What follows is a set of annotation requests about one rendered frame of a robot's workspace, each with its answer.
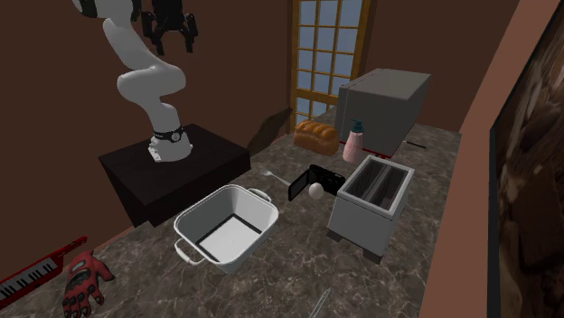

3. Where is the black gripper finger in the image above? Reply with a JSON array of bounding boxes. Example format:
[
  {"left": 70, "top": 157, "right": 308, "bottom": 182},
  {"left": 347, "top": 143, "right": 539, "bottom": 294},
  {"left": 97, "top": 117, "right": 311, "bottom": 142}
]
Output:
[
  {"left": 140, "top": 10, "right": 166, "bottom": 57},
  {"left": 176, "top": 13, "right": 200, "bottom": 54}
]

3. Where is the wooden framed window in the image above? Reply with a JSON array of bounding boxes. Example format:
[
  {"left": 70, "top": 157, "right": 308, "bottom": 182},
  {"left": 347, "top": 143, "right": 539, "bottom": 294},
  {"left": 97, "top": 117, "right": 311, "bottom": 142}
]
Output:
[{"left": 288, "top": 0, "right": 373, "bottom": 133}]

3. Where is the dark robot stand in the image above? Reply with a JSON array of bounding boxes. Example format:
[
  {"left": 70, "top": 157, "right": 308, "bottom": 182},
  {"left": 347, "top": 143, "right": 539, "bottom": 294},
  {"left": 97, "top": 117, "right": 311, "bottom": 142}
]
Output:
[{"left": 98, "top": 123, "right": 252, "bottom": 229}]

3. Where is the brown bread loaf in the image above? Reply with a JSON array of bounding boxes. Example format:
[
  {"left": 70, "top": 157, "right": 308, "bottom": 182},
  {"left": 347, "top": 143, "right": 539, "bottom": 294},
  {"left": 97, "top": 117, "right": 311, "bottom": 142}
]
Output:
[{"left": 293, "top": 119, "right": 341, "bottom": 156}]

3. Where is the pink pump bottle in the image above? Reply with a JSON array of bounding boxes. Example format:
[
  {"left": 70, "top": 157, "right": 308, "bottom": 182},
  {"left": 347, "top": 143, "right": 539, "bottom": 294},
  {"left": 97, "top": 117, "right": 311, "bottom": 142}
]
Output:
[{"left": 342, "top": 118, "right": 367, "bottom": 165}]

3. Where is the grey box appliance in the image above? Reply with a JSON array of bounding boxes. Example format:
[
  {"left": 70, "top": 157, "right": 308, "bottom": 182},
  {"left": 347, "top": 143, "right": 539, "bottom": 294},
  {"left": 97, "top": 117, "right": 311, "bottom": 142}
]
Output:
[{"left": 334, "top": 68, "right": 432, "bottom": 159}]

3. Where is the grey toaster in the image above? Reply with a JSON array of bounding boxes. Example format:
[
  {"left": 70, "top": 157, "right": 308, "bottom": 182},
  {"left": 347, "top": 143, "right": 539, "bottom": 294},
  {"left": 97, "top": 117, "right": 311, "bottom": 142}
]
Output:
[{"left": 326, "top": 154, "right": 416, "bottom": 266}]

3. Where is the red black glove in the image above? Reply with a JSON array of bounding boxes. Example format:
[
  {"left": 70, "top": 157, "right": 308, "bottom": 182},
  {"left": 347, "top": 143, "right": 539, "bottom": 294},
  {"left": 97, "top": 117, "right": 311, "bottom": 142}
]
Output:
[{"left": 61, "top": 249, "right": 117, "bottom": 318}]

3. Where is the red keytar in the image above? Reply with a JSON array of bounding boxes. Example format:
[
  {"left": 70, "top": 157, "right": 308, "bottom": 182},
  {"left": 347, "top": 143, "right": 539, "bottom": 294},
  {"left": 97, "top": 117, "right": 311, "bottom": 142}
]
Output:
[{"left": 0, "top": 235, "right": 89, "bottom": 310}]

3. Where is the grey knife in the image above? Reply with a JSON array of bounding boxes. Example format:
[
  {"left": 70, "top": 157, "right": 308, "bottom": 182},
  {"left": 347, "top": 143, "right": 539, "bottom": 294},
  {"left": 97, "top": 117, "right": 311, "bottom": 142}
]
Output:
[{"left": 307, "top": 287, "right": 333, "bottom": 318}]

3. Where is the white tub with handles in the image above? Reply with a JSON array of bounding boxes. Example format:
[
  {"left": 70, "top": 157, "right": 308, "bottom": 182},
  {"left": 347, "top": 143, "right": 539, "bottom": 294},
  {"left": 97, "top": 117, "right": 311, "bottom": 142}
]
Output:
[{"left": 173, "top": 183, "right": 280, "bottom": 275}]

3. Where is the black camcorder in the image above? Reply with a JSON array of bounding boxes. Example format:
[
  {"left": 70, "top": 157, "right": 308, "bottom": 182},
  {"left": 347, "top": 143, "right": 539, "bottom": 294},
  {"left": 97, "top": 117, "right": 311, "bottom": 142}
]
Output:
[{"left": 287, "top": 164, "right": 347, "bottom": 202}]

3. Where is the dark framed wall picture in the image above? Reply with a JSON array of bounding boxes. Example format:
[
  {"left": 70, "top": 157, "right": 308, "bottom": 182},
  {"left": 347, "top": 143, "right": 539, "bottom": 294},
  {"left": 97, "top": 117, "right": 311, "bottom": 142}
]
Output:
[{"left": 485, "top": 0, "right": 564, "bottom": 318}]

